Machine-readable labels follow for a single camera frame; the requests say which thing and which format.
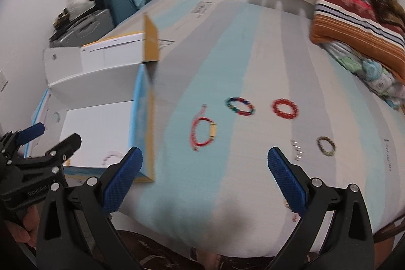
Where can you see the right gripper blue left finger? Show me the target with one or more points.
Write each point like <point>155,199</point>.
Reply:
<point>118,178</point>

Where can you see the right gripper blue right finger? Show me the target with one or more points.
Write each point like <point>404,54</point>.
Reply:
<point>291,180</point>

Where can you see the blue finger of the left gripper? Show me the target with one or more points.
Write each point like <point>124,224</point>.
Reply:
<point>30,133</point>

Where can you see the pearl earrings cluster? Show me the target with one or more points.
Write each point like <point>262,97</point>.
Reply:
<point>297,149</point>

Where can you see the red cord bracelet small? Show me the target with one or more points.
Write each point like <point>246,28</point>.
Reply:
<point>203,130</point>

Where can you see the person's left hand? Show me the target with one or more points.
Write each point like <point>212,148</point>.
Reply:
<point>28,231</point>

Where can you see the open cardboard box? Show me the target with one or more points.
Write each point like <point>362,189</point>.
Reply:
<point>103,92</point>

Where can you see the grey suitcase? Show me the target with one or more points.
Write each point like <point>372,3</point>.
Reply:
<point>87,30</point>

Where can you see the striped bed sheet mattress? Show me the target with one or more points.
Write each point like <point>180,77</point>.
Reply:
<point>264,84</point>

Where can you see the white plastic bag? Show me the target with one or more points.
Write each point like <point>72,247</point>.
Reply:
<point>77,7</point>

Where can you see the floral quilt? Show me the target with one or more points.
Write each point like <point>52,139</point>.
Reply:
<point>378,79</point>

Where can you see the teal suitcase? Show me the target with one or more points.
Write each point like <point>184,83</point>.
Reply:
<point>122,9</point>

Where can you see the striped orange pillow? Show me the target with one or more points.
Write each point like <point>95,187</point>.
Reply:
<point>353,22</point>

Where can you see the white wall socket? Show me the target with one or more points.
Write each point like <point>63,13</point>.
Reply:
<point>3,81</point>

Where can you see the wooden bed frame side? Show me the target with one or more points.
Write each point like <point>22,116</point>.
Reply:
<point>384,240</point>

